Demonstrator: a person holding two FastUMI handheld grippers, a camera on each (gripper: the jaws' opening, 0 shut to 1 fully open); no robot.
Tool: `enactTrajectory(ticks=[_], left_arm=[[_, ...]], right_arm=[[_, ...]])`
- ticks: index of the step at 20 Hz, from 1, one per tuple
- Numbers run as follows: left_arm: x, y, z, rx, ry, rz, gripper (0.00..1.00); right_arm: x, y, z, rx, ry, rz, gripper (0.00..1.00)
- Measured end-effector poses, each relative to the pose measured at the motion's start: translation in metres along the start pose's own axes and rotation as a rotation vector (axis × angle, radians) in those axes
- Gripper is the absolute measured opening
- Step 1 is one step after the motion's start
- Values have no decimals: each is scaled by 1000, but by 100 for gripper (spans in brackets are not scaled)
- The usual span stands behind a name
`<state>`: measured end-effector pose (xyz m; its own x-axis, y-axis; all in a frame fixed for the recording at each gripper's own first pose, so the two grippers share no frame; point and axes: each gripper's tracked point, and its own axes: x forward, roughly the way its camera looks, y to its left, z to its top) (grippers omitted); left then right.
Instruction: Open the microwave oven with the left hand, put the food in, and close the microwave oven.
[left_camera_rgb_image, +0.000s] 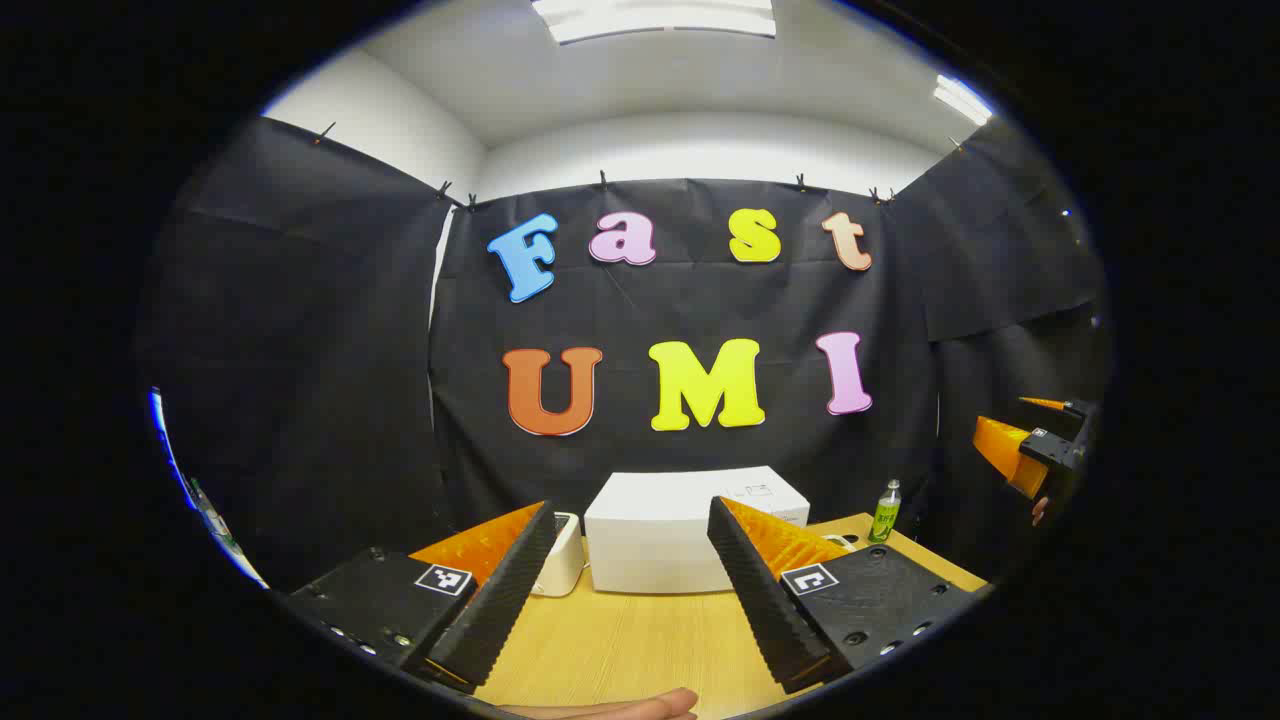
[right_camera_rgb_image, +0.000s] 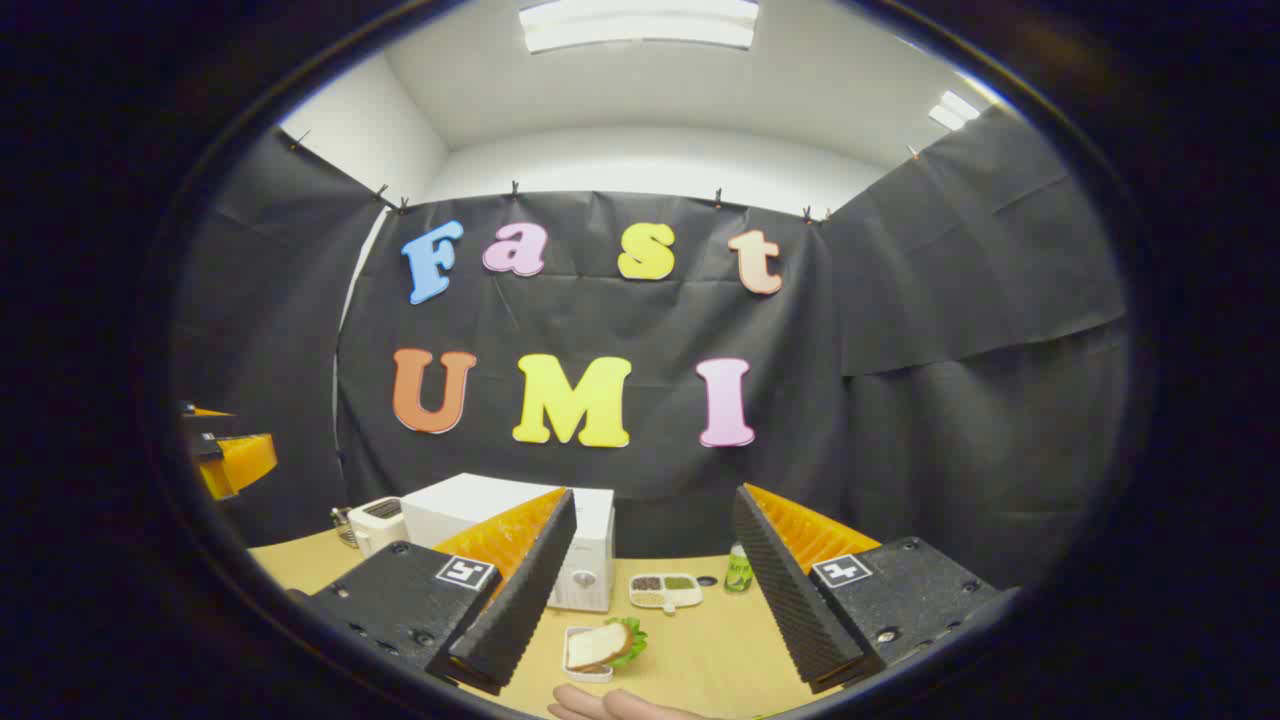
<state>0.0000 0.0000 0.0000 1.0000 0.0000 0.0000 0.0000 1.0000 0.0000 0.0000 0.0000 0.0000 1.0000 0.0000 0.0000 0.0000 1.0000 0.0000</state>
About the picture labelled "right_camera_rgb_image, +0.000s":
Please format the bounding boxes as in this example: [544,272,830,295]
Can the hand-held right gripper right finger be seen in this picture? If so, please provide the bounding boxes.
[733,483,1021,696]

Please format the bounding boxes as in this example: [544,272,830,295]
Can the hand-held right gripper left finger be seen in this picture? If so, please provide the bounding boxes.
[290,487,578,698]

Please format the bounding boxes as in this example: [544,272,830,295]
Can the white microwave oven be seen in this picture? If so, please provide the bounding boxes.
[400,473,616,613]

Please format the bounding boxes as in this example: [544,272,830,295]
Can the lettuce sandwich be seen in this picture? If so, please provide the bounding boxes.
[567,617,649,673]

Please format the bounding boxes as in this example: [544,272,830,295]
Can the white rectangular tray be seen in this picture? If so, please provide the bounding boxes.
[563,626,615,684]

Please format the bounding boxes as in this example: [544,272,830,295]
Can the divided white seasoning dish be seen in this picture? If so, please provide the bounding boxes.
[628,573,704,613]

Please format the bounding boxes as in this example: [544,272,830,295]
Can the white toaster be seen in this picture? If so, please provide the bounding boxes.
[347,497,409,559]

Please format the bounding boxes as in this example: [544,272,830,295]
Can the small ceiling light panel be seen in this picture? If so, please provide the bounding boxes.
[927,90,982,132]

